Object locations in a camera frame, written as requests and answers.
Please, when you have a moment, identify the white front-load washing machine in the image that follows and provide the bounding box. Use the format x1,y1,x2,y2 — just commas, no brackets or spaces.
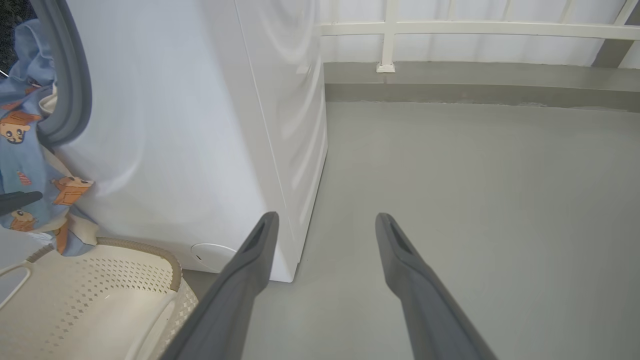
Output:
30,0,329,283

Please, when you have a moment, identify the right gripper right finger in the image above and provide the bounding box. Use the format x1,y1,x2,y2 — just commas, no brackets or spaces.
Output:
375,212,498,360

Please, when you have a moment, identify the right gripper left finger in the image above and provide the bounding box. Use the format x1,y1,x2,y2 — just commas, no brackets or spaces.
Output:
159,211,280,360

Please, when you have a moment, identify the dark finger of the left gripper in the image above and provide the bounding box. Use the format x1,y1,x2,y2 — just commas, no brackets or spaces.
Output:
0,191,44,217

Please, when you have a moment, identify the round drain filter cover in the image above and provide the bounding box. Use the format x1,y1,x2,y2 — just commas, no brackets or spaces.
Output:
190,243,237,274

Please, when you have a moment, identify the grey rubber door gasket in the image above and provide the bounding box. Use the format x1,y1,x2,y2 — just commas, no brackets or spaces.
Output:
30,0,93,147

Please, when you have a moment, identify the blue patterned cloth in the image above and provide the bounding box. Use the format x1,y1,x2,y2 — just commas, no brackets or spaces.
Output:
0,19,97,257

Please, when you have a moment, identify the white metal railing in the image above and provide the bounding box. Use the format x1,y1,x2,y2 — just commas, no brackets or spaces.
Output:
320,0,640,74

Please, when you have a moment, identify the cream plastic laundry basket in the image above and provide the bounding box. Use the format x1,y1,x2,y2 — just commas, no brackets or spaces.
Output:
0,237,199,360

